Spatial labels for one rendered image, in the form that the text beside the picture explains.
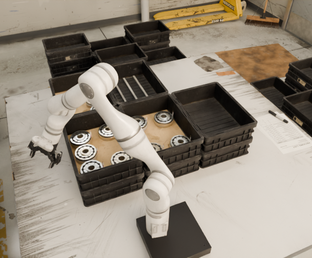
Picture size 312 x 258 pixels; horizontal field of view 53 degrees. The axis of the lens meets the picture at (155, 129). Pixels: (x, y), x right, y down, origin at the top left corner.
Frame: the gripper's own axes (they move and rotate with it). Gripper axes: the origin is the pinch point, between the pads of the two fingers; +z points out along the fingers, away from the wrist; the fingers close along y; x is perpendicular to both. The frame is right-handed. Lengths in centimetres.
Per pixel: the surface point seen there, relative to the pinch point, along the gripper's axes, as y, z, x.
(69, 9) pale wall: 144, 49, -306
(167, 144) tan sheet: -45, -20, -34
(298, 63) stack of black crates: -119, -57, -208
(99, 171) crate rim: -24.6, -12.4, 0.2
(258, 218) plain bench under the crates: -96, -22, -15
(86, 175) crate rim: -20.8, -10.1, 3.6
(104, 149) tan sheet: -19.5, -5.5, -22.6
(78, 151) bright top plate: -9.7, -2.4, -14.7
